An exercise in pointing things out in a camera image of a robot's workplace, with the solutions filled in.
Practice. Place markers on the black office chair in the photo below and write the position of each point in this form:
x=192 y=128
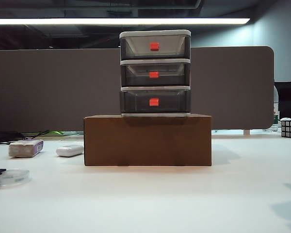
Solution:
x=288 y=97

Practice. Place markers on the white plastic drawer cabinet frame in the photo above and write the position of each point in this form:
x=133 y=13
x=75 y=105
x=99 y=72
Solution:
x=155 y=32

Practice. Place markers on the small green object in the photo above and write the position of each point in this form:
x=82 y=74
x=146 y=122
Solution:
x=55 y=132

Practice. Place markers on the transparent tape roll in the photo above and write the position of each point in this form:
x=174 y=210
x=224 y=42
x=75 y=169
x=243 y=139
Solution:
x=13 y=177

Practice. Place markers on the brown cardboard box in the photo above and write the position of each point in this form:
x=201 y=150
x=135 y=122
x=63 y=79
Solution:
x=148 y=140

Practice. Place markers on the clear bottle with green label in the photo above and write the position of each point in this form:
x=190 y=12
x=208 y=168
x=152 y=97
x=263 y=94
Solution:
x=276 y=119

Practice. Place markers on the long ceiling light strip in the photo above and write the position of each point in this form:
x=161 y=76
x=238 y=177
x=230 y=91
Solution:
x=111 y=21

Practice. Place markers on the white partition foot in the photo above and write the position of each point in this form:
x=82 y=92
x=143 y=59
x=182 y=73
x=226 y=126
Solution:
x=246 y=132

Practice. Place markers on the grey-brown desk partition panel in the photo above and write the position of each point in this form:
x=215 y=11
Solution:
x=51 y=89

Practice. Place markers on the white eraser with purple label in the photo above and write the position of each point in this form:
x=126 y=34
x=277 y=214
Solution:
x=24 y=148

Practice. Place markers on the white earbuds case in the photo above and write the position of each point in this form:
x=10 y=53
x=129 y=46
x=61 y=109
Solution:
x=69 y=150

